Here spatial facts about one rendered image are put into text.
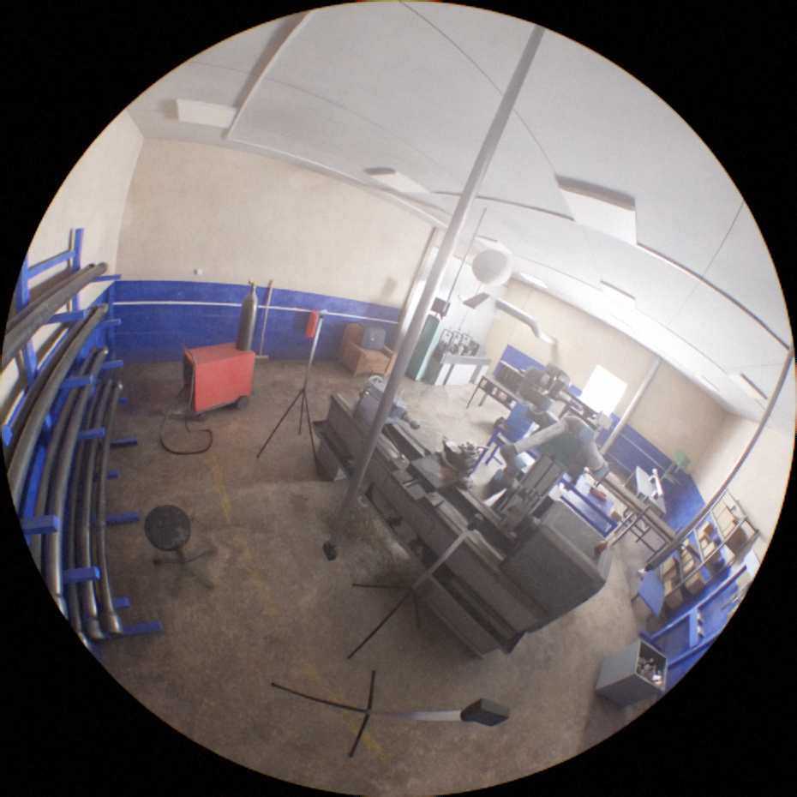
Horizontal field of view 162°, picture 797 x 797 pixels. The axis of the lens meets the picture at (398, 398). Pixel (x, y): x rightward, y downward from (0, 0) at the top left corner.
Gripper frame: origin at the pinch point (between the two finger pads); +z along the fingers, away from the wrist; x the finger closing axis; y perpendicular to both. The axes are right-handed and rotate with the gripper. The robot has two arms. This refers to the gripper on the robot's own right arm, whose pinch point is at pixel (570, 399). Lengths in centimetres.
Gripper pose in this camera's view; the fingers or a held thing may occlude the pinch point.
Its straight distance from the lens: 178.5
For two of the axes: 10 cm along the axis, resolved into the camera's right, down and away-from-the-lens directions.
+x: -7.6, 6.0, -2.4
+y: 2.1, 5.9, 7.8
